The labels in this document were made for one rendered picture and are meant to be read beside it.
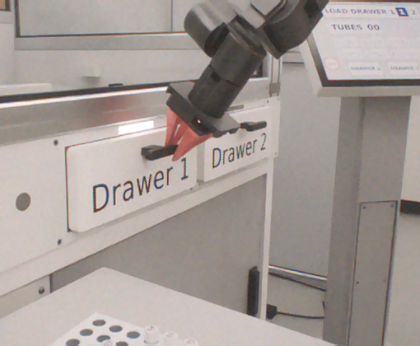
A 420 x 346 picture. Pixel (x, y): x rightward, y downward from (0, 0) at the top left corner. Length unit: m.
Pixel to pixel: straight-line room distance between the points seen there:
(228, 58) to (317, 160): 1.70
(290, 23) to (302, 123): 1.68
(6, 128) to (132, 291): 0.25
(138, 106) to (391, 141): 0.98
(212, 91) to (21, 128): 0.25
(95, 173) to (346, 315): 1.19
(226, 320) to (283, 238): 1.90
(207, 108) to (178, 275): 0.37
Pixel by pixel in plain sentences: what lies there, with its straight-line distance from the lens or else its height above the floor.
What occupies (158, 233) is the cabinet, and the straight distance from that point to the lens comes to 0.85.
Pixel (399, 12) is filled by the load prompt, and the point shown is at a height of 1.15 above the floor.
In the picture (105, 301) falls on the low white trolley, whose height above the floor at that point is 0.76.
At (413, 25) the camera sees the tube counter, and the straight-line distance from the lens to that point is 1.60.
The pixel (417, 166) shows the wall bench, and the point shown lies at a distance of 3.61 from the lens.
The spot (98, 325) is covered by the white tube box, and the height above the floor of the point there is 0.79.
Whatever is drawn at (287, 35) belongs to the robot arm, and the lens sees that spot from 0.67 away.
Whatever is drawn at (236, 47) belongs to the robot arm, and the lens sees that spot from 0.65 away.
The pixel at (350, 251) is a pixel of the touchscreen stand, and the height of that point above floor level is 0.47.
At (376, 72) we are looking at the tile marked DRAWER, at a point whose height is 0.99.
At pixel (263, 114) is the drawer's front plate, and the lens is 1.08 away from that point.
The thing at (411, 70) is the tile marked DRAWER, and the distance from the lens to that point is 1.48.
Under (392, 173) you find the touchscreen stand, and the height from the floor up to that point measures 0.70.
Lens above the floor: 1.05
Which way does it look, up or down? 11 degrees down
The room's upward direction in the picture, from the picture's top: straight up
